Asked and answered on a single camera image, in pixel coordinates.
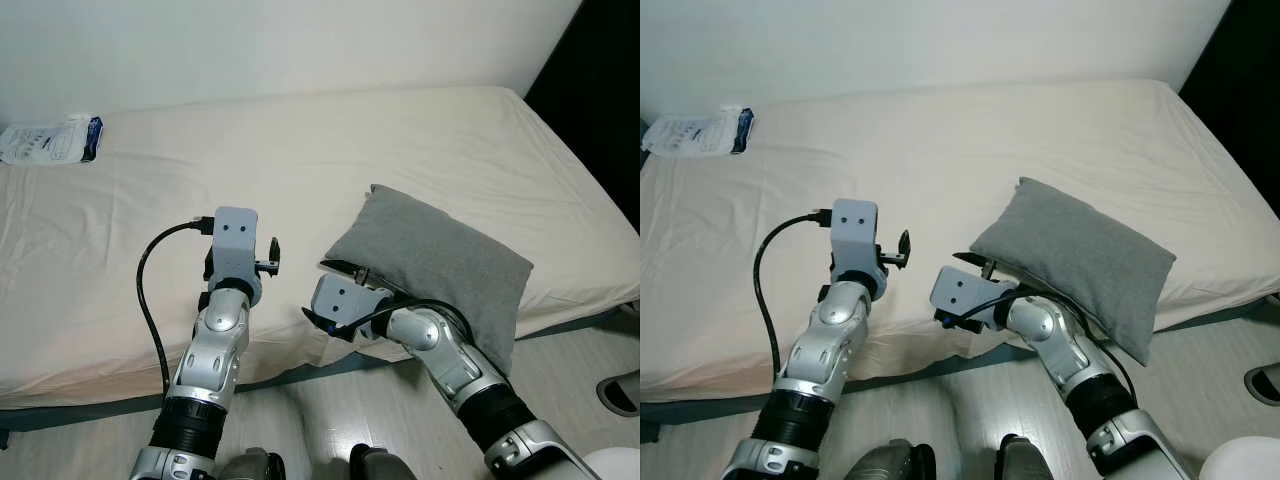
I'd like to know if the grey fabric pillow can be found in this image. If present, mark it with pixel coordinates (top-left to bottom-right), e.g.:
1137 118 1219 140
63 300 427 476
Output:
968 177 1178 367
322 183 535 378

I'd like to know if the bed with beige sheet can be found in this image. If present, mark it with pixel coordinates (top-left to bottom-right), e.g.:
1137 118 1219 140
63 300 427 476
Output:
640 79 1280 403
0 85 641 411

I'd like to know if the robot right leg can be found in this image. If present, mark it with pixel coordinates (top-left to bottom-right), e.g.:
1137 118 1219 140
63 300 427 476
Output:
348 443 421 480
993 434 1053 480

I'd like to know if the robot leg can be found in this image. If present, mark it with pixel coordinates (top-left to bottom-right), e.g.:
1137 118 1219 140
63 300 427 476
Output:
845 440 938 480
218 448 288 480
348 443 421 480
993 434 1053 480

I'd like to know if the robot left leg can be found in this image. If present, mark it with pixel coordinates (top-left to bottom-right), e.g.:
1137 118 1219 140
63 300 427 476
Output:
218 448 288 480
845 440 938 480

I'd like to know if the white blue plastic package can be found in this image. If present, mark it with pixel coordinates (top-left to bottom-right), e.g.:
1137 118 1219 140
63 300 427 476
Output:
0 113 105 166
641 104 757 159

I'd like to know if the grey slipper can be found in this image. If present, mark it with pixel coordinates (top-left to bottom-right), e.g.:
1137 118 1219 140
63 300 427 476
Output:
1243 362 1280 407
596 371 641 419

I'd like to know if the black cabinet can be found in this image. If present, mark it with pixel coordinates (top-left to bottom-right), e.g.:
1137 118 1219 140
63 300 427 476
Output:
1177 0 1280 217
522 0 641 233

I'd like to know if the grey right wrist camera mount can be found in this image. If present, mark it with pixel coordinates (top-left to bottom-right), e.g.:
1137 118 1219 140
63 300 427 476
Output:
929 264 1012 333
311 274 394 343

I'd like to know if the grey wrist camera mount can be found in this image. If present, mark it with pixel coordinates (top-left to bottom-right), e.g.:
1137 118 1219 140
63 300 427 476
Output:
205 207 260 286
829 199 882 277
311 274 394 343
929 264 1012 333

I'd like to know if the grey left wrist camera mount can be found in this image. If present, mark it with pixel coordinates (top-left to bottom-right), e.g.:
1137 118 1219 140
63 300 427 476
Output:
829 199 882 277
205 207 260 286

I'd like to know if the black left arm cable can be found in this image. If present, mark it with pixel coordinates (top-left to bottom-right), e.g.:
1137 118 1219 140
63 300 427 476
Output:
136 215 216 401
754 210 834 379

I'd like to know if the dark bed frame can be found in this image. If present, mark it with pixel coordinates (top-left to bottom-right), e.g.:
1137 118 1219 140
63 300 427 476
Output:
0 300 641 449
640 292 1280 446

